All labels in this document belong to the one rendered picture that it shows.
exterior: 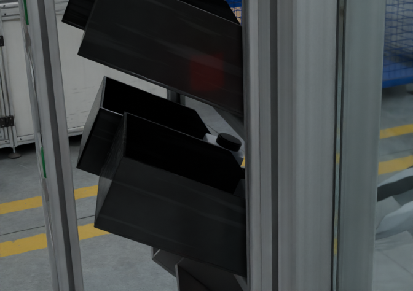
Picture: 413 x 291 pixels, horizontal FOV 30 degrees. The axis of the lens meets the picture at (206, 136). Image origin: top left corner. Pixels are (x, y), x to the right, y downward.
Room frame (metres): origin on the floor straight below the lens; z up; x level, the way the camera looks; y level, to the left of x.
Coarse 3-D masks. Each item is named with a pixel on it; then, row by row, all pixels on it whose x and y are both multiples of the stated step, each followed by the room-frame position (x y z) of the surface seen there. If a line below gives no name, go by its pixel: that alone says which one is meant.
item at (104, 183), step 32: (128, 128) 0.76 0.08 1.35; (160, 128) 0.76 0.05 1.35; (128, 160) 0.63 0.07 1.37; (160, 160) 0.76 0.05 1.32; (192, 160) 0.76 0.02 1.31; (224, 160) 0.76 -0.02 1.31; (128, 192) 0.63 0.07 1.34; (160, 192) 0.63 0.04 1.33; (192, 192) 0.64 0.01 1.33; (224, 192) 0.64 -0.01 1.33; (96, 224) 0.63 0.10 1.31; (128, 224) 0.63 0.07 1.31; (160, 224) 0.63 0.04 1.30; (192, 224) 0.63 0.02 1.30; (224, 224) 0.64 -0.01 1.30; (192, 256) 0.64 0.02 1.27; (224, 256) 0.64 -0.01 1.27
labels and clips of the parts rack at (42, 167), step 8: (24, 0) 0.74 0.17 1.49; (24, 8) 0.74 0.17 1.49; (24, 24) 0.81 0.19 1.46; (24, 32) 0.82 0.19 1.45; (24, 40) 0.83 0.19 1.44; (32, 56) 0.67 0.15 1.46; (32, 64) 0.65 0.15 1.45; (32, 72) 0.65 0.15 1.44; (32, 80) 0.68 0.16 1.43; (40, 152) 0.85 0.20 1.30; (40, 160) 0.82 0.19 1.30; (40, 168) 0.82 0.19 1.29; (40, 176) 0.83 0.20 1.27; (48, 208) 0.69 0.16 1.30; (56, 264) 0.63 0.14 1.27
